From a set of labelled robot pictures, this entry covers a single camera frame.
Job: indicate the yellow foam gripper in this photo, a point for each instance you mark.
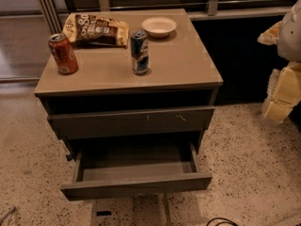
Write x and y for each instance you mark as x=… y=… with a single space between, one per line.
x=291 y=37

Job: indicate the drawer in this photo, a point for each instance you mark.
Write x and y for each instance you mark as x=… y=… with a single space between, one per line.
x=111 y=169
x=132 y=122

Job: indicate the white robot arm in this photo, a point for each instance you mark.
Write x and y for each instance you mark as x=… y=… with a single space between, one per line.
x=292 y=16

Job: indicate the grey drawer cabinet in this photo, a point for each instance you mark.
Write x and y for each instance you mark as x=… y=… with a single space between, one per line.
x=181 y=74

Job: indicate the upper drawer front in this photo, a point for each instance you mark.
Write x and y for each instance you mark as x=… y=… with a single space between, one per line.
x=132 y=122

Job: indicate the white paper bowl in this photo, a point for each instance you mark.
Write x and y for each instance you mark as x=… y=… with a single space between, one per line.
x=159 y=27

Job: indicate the blue energy drink can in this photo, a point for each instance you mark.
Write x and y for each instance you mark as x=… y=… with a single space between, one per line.
x=140 y=51

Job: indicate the yellow brown chip bag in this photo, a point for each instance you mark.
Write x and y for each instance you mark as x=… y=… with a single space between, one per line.
x=96 y=29

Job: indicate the orange soda can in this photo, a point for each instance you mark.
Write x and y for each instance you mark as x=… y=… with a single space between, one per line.
x=63 y=54

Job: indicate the grey rod on floor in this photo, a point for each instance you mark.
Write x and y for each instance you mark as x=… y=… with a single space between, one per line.
x=9 y=212

